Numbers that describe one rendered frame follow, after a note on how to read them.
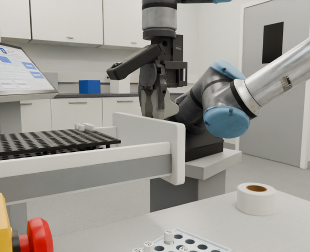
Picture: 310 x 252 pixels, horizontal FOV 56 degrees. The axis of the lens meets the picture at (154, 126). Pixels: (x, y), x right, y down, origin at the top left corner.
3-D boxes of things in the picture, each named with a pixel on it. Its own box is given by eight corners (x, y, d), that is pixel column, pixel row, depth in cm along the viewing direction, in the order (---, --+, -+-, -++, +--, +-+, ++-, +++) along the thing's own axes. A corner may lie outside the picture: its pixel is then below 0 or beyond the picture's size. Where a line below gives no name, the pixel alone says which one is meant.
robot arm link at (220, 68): (219, 94, 103) (245, 66, 94) (223, 119, 93) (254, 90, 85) (191, 78, 99) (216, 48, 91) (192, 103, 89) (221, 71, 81)
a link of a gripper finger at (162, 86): (169, 108, 59) (165, 65, 59) (162, 108, 58) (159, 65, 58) (157, 110, 63) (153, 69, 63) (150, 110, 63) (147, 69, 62)
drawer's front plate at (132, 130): (118, 153, 77) (118, 111, 75) (185, 184, 52) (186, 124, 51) (112, 154, 76) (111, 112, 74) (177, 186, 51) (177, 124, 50)
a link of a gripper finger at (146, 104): (167, 129, 68) (170, 89, 66) (144, 130, 65) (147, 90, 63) (160, 125, 71) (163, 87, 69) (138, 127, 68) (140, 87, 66)
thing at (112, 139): (88, 130, 66) (88, 127, 66) (120, 143, 51) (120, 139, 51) (80, 131, 65) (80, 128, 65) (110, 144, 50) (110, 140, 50)
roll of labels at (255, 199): (254, 219, 52) (255, 197, 51) (229, 204, 58) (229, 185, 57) (283, 212, 54) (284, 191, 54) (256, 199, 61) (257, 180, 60)
